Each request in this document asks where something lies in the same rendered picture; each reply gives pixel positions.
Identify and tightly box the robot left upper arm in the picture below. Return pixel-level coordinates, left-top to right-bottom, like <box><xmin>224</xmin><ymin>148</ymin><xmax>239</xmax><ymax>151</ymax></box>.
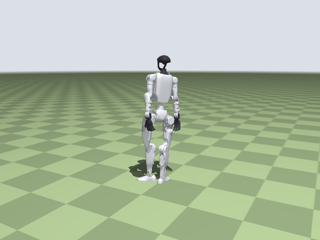
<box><xmin>146</xmin><ymin>74</ymin><xmax>157</xmax><ymax>99</ymax></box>

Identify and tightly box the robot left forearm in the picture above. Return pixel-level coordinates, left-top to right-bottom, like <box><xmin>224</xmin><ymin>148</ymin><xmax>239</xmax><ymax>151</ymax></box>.
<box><xmin>144</xmin><ymin>93</ymin><xmax>152</xmax><ymax>118</ymax></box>

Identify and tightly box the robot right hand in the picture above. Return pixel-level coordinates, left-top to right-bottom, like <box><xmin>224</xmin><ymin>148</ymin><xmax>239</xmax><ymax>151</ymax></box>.
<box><xmin>171</xmin><ymin>113</ymin><xmax>181</xmax><ymax>131</ymax></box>

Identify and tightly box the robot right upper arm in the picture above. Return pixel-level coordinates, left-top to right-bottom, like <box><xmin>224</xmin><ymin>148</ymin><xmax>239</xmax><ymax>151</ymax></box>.
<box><xmin>170</xmin><ymin>76</ymin><xmax>178</xmax><ymax>101</ymax></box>

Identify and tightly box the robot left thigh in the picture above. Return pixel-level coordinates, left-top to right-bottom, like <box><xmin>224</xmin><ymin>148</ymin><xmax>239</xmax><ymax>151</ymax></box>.
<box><xmin>141</xmin><ymin>113</ymin><xmax>157</xmax><ymax>151</ymax></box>

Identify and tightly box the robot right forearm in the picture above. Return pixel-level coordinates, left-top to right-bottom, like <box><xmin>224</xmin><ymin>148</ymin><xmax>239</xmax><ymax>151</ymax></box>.
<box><xmin>172</xmin><ymin>96</ymin><xmax>180</xmax><ymax>118</ymax></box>

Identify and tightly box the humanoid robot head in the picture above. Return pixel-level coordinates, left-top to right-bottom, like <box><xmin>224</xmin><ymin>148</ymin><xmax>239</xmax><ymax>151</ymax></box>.
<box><xmin>157</xmin><ymin>55</ymin><xmax>171</xmax><ymax>75</ymax></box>

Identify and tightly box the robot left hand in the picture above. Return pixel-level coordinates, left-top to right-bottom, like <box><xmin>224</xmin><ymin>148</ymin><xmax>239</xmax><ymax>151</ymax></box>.
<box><xmin>144</xmin><ymin>113</ymin><xmax>156</xmax><ymax>131</ymax></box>

